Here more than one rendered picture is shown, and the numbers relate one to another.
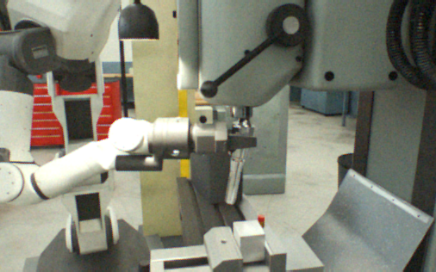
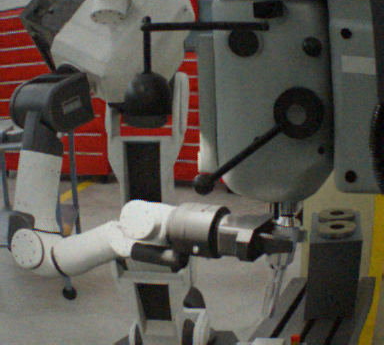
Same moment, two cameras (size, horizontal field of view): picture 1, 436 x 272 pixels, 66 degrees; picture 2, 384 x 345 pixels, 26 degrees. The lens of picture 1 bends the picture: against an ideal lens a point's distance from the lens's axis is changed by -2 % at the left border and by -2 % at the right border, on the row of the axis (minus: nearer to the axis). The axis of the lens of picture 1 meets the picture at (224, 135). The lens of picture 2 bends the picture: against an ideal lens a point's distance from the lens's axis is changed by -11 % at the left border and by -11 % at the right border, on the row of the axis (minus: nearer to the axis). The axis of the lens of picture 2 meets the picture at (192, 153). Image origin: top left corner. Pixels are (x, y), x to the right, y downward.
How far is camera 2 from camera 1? 0.80 m
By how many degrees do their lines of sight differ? 30
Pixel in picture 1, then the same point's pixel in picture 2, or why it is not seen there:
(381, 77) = not seen: outside the picture
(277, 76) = (298, 169)
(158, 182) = not seen: hidden behind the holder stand
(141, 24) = (143, 100)
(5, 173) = (28, 240)
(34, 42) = (66, 95)
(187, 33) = (208, 102)
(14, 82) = (42, 142)
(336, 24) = (355, 114)
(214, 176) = (314, 281)
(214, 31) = (222, 111)
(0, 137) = (27, 202)
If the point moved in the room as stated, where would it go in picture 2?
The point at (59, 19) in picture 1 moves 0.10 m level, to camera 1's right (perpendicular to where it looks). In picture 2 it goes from (97, 62) to (142, 62)
